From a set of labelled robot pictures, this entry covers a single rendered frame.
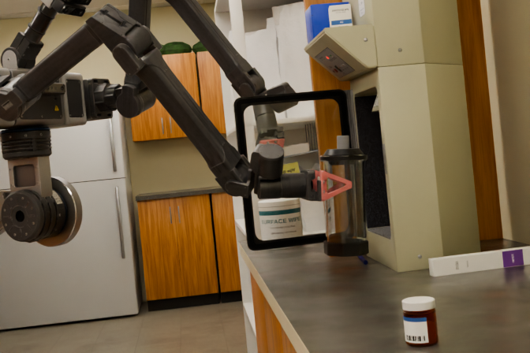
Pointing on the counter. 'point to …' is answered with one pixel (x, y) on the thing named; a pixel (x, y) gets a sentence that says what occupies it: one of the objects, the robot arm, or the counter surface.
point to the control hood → (347, 47)
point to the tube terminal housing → (417, 105)
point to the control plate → (334, 62)
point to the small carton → (340, 16)
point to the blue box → (318, 19)
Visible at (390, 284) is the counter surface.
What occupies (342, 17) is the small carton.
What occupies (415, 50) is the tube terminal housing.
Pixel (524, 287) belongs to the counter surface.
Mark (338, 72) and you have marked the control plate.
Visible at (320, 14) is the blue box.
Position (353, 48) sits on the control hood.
